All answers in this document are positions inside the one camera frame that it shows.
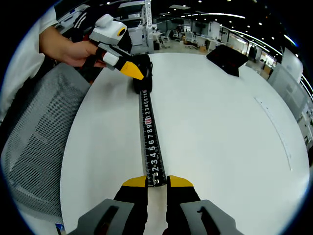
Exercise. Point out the person's left forearm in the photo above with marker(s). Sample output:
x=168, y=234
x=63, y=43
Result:
x=52, y=42

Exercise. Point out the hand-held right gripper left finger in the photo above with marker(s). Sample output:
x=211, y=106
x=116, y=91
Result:
x=127, y=195

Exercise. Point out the grey mesh office chair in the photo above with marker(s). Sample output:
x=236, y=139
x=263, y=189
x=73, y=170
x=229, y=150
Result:
x=36, y=137

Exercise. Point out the grey partition panel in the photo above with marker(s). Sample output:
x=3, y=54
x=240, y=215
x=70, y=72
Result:
x=291, y=83

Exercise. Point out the person's body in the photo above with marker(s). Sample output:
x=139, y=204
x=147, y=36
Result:
x=19, y=61

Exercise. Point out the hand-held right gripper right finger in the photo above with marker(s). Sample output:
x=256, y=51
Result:
x=182, y=195

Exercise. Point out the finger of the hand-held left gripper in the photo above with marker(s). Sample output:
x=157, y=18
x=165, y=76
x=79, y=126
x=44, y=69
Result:
x=130, y=68

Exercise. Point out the black flat case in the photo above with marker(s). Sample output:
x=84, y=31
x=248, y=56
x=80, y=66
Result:
x=226, y=58

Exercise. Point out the black striped jacket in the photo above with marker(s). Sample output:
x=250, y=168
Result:
x=80, y=22

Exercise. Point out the black tape measure with blade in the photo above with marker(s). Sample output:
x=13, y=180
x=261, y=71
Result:
x=149, y=127

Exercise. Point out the white perforated metal rack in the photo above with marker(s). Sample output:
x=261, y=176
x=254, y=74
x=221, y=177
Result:
x=148, y=24

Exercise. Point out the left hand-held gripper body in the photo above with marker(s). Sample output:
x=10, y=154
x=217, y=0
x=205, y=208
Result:
x=105, y=33

